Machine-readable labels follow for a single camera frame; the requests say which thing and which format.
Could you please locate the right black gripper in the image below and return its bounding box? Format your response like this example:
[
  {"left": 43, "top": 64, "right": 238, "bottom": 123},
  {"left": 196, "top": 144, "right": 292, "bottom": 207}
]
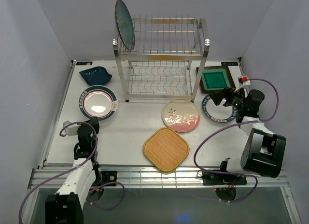
[{"left": 210, "top": 86, "right": 247, "bottom": 111}]

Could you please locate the white plate green red rim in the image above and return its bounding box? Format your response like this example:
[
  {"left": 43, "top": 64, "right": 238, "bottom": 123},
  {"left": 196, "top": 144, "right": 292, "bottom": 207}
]
[{"left": 78, "top": 85, "right": 118, "bottom": 121}]

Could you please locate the dark blue leaf-shaped dish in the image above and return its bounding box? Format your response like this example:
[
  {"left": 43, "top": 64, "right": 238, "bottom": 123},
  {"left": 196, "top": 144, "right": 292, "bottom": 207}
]
[{"left": 79, "top": 66, "right": 112, "bottom": 86}]

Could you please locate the square bamboo-pattern tray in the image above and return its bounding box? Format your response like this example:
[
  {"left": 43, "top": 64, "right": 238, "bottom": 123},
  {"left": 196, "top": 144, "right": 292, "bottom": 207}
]
[{"left": 143, "top": 127, "right": 190, "bottom": 173}]

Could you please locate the large dark teal round plate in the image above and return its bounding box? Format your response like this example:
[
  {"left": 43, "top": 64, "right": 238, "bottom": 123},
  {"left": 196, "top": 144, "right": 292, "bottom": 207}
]
[{"left": 114, "top": 0, "right": 135, "bottom": 51}]

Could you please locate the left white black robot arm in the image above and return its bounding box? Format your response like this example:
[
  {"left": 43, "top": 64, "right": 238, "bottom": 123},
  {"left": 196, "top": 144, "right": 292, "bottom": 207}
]
[{"left": 45, "top": 117, "right": 102, "bottom": 224}]

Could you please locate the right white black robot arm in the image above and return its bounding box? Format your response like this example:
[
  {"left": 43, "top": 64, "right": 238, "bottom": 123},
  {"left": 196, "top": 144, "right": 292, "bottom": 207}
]
[{"left": 210, "top": 88, "right": 286, "bottom": 184}]

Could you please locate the green square dish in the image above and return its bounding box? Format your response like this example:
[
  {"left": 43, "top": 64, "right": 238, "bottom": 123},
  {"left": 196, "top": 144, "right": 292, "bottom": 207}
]
[{"left": 201, "top": 70, "right": 231, "bottom": 91}]

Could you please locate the stainless steel two-tier dish rack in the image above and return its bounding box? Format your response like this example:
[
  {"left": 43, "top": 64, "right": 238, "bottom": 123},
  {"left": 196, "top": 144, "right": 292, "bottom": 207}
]
[{"left": 112, "top": 17, "right": 210, "bottom": 102}]

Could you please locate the white plate navy lettered rim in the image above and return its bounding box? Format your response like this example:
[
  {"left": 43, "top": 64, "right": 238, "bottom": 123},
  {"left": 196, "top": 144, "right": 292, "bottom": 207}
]
[{"left": 201, "top": 95, "right": 237, "bottom": 123}]

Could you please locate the pink cream floral round plate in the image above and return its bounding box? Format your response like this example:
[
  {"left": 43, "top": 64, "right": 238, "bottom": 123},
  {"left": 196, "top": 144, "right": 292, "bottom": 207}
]
[{"left": 161, "top": 99, "right": 200, "bottom": 133}]

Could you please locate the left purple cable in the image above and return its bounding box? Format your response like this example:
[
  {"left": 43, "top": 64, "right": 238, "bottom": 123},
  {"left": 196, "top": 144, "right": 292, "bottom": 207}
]
[{"left": 18, "top": 121, "right": 126, "bottom": 224}]

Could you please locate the purple cable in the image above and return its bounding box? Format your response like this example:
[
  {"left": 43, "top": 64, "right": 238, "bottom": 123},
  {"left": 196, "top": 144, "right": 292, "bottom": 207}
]
[
  {"left": 193, "top": 78, "right": 280, "bottom": 203},
  {"left": 18, "top": 121, "right": 126, "bottom": 224}
]

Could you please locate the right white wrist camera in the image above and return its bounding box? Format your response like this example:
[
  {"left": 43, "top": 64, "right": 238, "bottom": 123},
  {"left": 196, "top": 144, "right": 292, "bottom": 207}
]
[{"left": 235, "top": 75, "right": 251, "bottom": 93}]

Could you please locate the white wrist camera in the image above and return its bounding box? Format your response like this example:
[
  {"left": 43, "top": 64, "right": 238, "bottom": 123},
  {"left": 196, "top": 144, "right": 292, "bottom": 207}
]
[
  {"left": 235, "top": 75, "right": 251, "bottom": 93},
  {"left": 60, "top": 121, "right": 80, "bottom": 137}
]

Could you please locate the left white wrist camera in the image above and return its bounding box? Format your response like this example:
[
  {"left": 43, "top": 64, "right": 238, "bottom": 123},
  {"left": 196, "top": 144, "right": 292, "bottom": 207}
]
[{"left": 60, "top": 121, "right": 80, "bottom": 137}]

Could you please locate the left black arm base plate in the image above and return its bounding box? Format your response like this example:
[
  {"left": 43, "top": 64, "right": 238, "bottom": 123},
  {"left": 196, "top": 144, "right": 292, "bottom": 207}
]
[{"left": 95, "top": 171, "right": 118, "bottom": 186}]

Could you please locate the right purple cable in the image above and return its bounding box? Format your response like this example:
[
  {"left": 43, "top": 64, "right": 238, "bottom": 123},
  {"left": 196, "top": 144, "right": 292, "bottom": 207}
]
[{"left": 193, "top": 78, "right": 280, "bottom": 203}]

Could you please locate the aluminium front rail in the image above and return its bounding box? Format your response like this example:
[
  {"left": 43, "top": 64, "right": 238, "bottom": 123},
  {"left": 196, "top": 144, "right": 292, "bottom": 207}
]
[{"left": 28, "top": 168, "right": 290, "bottom": 190}]

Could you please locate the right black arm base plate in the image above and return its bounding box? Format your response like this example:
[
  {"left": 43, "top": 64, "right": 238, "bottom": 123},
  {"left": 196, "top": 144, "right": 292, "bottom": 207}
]
[{"left": 200, "top": 171, "right": 247, "bottom": 186}]

